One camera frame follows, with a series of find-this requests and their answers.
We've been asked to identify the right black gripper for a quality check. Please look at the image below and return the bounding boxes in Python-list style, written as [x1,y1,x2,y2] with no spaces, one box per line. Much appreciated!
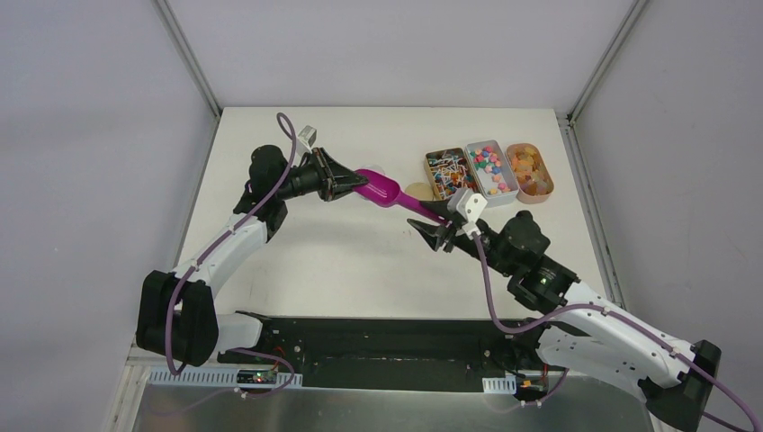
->
[408,198,516,278]

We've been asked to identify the magenta plastic scoop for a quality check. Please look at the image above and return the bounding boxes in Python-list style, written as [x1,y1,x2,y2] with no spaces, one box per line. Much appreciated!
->
[354,168,444,223]

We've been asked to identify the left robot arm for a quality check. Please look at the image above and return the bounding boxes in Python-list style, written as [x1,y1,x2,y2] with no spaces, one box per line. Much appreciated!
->
[135,145,369,366]

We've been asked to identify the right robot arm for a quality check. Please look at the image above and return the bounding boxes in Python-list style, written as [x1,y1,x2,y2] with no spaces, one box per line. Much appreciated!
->
[408,202,721,431]

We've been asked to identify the white box of colourful candies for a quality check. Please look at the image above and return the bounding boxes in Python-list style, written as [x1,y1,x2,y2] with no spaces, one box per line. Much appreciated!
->
[464,139,519,208]

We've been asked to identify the gold jar lid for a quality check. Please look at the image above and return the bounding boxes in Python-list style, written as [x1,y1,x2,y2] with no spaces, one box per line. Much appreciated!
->
[404,182,435,202]

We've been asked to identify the gold tin of lollipops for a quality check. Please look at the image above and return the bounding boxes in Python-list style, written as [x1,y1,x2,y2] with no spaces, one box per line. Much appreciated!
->
[424,148,479,201]

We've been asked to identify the orange tray of gummies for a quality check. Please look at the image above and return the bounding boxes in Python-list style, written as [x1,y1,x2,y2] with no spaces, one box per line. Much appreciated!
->
[505,143,554,204]

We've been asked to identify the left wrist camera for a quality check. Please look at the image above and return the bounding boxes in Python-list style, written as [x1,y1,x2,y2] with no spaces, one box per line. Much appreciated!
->
[297,125,317,154]

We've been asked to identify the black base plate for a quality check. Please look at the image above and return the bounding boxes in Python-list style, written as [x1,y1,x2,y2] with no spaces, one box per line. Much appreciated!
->
[216,317,548,392]

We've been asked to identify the right white cable duct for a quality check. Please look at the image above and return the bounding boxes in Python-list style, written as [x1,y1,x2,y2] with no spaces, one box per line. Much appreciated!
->
[481,374,517,395]

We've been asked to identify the left aluminium frame post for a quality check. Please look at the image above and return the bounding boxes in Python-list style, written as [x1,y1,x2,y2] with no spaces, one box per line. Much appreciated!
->
[151,0,223,122]

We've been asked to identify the aluminium frame post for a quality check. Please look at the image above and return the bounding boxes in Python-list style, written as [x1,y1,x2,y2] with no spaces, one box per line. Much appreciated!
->
[566,0,651,127]
[151,0,223,122]

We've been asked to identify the right aluminium frame post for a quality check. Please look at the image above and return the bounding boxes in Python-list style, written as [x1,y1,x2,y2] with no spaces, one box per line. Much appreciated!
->
[566,0,651,127]

